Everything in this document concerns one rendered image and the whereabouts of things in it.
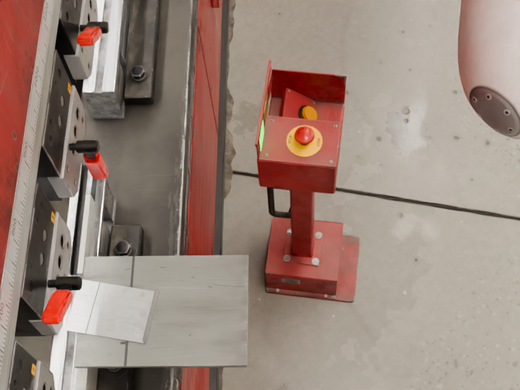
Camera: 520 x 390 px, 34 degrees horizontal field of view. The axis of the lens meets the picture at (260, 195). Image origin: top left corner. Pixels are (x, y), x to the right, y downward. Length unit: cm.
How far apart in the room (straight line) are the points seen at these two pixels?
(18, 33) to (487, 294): 171
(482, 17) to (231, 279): 75
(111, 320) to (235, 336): 19
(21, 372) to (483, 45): 63
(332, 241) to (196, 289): 103
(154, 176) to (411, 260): 107
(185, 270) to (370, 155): 132
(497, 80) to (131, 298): 80
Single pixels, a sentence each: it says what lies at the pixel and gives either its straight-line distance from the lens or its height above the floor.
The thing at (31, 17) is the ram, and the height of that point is 144.
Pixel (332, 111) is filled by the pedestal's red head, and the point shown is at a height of 70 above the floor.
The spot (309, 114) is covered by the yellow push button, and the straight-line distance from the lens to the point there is 179.
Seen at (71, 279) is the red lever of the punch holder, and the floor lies 126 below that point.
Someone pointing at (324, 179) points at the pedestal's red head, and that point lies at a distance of 172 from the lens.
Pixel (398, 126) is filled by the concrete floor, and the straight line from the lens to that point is 264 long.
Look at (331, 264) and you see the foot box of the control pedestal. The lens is 230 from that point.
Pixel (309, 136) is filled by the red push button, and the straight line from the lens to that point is 167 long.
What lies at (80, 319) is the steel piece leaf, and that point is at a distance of 136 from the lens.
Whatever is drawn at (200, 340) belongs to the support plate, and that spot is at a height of 100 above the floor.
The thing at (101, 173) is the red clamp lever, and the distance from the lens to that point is 125.
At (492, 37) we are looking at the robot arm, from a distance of 71.
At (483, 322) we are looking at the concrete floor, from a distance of 242.
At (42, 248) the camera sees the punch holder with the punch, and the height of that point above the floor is 129.
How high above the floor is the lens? 225
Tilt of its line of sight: 63 degrees down
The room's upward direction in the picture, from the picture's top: 6 degrees counter-clockwise
